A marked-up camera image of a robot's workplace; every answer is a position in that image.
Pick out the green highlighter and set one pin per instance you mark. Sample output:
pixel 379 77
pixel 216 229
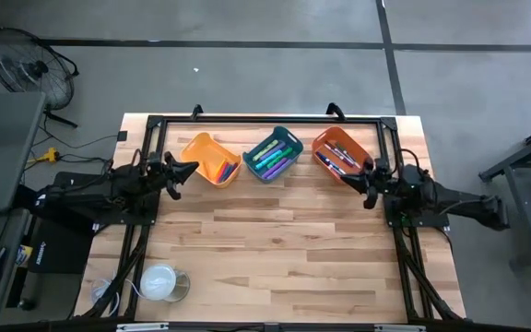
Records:
pixel 280 157

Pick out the purple marker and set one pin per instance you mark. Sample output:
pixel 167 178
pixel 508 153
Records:
pixel 341 154

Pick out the black desk frame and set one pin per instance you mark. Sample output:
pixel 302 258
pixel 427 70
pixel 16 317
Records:
pixel 521 207

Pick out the yellow highlighter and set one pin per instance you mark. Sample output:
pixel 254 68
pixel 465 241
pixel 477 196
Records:
pixel 265 150

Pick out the black labelled box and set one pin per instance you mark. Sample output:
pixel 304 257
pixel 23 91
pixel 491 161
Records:
pixel 62 249

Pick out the orange plastic bin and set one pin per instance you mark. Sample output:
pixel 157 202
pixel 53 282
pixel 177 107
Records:
pixel 323 138

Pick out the pink highlighter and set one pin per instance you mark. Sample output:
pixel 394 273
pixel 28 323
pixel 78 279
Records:
pixel 225 172

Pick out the yellow plastic bin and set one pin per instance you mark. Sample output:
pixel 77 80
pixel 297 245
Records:
pixel 201 152

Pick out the dark blue marker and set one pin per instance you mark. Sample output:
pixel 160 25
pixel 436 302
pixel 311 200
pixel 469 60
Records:
pixel 231 172

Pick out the small yellow blue packet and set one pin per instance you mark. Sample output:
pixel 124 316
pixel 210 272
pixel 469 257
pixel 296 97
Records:
pixel 24 256

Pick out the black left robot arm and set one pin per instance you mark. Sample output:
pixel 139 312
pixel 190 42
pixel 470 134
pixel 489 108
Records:
pixel 90 196

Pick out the white marker with red label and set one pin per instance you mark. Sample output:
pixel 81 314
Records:
pixel 349 159

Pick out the lavender highlighter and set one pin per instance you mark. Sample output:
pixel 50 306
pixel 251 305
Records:
pixel 274 169
pixel 280 172

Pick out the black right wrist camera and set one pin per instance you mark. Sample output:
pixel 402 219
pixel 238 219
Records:
pixel 383 171

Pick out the black curved clamp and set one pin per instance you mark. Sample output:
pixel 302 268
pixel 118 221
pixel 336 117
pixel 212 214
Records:
pixel 196 110
pixel 335 110

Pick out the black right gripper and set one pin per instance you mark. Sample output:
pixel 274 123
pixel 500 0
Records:
pixel 372 184

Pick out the clear cup metal base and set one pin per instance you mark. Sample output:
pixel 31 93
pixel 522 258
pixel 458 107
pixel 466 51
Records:
pixel 159 283

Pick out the small black square tag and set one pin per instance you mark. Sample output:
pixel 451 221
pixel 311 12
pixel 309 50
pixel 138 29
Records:
pixel 122 136

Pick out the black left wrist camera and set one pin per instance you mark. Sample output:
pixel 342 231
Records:
pixel 155 165

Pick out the teal plastic bin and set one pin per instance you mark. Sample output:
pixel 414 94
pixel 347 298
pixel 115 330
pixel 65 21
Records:
pixel 251 159

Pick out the red Expo marker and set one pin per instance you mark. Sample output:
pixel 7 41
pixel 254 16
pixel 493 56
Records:
pixel 334 154

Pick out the silver bracket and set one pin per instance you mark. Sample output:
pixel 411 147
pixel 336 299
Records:
pixel 399 328
pixel 143 327

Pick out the green marker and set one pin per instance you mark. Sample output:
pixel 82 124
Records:
pixel 347 152

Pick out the black floor fan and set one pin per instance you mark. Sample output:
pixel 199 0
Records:
pixel 30 69

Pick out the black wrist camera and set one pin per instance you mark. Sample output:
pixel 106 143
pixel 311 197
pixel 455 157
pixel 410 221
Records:
pixel 383 171
pixel 155 165

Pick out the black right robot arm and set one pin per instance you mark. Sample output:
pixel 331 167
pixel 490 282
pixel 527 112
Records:
pixel 454 198

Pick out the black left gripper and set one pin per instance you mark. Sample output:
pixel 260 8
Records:
pixel 172 177

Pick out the teal highlighter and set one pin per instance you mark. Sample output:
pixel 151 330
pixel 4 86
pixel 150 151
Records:
pixel 270 162

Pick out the orange highlighter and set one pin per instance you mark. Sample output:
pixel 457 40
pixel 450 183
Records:
pixel 220 170

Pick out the black aluminium table frame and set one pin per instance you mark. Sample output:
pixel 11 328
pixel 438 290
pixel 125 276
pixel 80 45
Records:
pixel 247 119

